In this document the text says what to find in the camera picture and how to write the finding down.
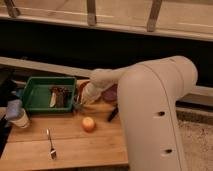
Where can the orange apple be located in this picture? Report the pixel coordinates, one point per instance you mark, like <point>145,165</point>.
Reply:
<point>88,124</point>

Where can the red bowl with cloth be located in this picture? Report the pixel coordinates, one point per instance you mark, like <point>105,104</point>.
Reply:
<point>81,87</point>

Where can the green plastic tray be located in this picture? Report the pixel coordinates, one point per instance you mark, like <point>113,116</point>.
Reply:
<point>37,95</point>

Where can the small metal cup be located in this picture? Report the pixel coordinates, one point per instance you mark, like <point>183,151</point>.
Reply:
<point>77,106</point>

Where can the purple bowl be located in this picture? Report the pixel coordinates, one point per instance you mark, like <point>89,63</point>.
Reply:
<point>110,94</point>

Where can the metal fork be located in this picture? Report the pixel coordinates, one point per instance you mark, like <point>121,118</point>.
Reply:
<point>52,149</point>

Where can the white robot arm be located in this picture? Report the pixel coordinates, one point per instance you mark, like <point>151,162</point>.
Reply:
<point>147,93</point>

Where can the dark brush in tray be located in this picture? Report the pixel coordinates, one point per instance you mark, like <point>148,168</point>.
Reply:
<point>62,94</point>

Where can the white spatula in tray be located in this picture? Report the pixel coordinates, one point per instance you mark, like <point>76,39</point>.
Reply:
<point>53,100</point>

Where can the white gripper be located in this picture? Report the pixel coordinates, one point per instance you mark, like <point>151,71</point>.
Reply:
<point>90,94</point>

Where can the black handled knife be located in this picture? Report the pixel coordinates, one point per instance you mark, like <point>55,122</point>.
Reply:
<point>113,114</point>

